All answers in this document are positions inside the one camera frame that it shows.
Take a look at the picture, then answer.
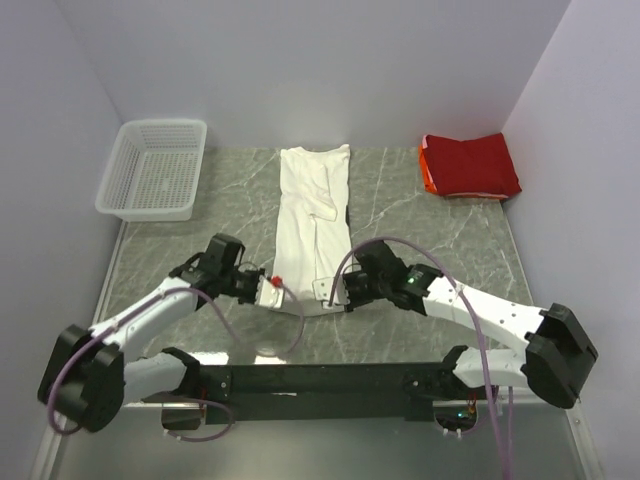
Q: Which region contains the white t shirt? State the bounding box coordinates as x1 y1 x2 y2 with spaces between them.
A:
272 144 352 317

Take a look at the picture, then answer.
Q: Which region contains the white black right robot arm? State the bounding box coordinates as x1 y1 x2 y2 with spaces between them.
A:
328 236 598 410

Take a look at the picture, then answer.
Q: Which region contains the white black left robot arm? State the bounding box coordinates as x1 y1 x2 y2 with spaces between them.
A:
37 233 266 436

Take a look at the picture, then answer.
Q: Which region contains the black base crossbar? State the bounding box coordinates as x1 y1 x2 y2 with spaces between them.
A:
140 360 497 430

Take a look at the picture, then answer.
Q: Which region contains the white plastic basket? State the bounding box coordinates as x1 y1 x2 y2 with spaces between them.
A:
95 119 208 222

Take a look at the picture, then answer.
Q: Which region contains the folded red t shirt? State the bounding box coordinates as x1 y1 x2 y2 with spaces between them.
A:
422 131 523 197

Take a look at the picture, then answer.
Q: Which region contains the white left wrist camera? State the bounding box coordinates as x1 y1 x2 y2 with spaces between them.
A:
255 276 285 310

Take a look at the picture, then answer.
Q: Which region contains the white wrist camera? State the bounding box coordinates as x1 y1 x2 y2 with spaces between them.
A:
255 276 285 310
312 277 349 311

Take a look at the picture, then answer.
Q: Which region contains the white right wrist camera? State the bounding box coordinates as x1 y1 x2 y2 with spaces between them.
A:
312 277 349 311

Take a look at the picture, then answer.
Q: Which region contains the aluminium rail frame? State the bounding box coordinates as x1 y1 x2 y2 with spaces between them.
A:
29 309 604 480

